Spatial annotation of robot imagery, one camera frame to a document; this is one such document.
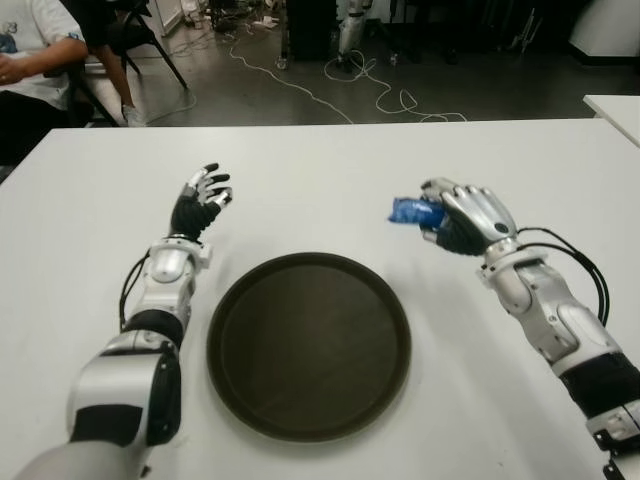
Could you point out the white curved structure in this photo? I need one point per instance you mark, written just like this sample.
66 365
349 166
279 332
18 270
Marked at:
610 25

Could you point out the standing person in black shorts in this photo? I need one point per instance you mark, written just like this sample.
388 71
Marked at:
117 75

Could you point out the blue Oreo cookie packet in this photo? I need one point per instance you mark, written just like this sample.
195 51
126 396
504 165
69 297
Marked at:
412 212

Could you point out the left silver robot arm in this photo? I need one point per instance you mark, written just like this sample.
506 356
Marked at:
170 265

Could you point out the round dark brown tray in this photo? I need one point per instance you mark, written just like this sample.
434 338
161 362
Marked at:
310 350

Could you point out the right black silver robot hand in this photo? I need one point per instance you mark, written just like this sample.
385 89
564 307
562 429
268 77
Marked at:
475 215

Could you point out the black chair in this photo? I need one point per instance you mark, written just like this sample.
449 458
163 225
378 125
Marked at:
135 30

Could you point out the white side table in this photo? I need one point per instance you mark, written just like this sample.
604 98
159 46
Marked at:
620 115

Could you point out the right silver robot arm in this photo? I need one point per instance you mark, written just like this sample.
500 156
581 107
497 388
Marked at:
565 325

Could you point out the black cabinet on casters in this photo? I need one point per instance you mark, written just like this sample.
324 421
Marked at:
310 30

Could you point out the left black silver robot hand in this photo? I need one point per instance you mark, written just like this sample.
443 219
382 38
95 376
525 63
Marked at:
192 215

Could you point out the seated person in white shirt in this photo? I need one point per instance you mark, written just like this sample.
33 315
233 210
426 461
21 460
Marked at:
30 40

